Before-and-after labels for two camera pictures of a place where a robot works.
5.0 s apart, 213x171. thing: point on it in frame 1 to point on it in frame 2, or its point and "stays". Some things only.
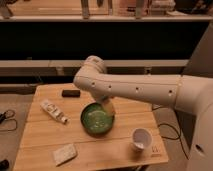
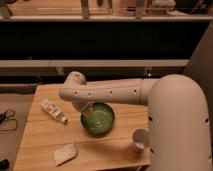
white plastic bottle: [55, 112] stays
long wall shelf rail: [107, 62] stays
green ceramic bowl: [95, 122] stays
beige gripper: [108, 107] to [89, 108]
